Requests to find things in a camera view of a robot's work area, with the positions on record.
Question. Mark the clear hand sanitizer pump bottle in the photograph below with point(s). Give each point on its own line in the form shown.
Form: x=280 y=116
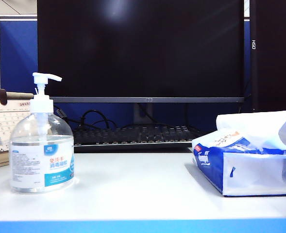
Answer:
x=36 y=155

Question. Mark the blue white tissue pack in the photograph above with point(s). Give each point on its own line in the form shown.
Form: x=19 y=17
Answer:
x=244 y=174

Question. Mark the grey monitor stand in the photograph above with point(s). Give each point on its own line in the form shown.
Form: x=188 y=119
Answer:
x=142 y=112

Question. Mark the black keyboard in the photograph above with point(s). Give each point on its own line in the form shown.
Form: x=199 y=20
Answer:
x=138 y=136

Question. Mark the black AOC monitor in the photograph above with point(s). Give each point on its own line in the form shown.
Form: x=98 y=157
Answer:
x=142 y=48

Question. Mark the beige desk calendar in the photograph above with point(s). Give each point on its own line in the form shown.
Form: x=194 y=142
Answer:
x=2 y=126

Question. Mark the black HSO monitor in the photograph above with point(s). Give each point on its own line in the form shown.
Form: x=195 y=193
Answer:
x=276 y=60

